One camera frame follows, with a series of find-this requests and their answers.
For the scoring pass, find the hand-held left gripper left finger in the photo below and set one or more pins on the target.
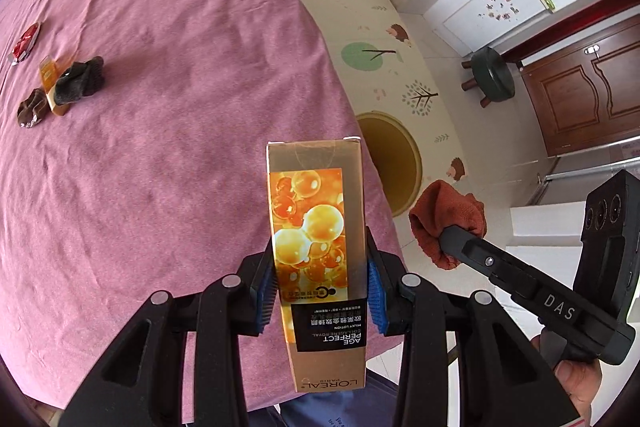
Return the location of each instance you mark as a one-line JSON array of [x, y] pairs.
[[265, 297]]

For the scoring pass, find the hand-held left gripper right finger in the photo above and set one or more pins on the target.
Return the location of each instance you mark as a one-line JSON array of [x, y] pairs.
[[375, 302]]

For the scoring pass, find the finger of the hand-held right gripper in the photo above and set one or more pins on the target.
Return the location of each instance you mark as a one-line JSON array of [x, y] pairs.
[[457, 239]]

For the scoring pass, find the rust orange sock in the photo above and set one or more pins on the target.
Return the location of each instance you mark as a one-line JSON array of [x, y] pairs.
[[445, 207]]

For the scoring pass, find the gold carton box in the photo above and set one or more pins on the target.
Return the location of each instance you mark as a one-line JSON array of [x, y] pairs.
[[315, 217]]

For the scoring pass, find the person's right hand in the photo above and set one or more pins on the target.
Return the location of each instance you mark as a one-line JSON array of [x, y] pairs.
[[575, 379]]

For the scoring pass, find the person's grey-blue trousers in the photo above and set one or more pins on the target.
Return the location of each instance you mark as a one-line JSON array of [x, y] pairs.
[[325, 412]]

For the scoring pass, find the brown wooden door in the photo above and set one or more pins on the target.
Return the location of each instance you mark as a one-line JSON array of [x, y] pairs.
[[575, 97]]

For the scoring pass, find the dark green round stool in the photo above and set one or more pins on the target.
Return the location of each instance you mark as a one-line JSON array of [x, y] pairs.
[[492, 72]]

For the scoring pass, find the tree print play mat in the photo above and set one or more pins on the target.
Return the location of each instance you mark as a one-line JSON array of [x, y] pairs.
[[340, 7]]

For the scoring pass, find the tan cardboard tag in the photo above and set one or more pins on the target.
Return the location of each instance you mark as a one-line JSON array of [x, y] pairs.
[[61, 109]]

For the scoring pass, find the black sock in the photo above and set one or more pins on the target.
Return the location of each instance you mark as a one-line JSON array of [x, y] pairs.
[[80, 79]]

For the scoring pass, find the brown sock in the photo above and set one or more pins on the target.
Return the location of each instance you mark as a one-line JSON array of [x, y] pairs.
[[32, 107]]

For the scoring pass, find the clear orange packet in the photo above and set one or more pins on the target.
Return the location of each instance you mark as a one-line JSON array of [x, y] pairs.
[[49, 74]]

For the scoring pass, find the red snack wrapper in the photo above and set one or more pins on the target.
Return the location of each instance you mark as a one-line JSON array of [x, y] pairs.
[[25, 44]]

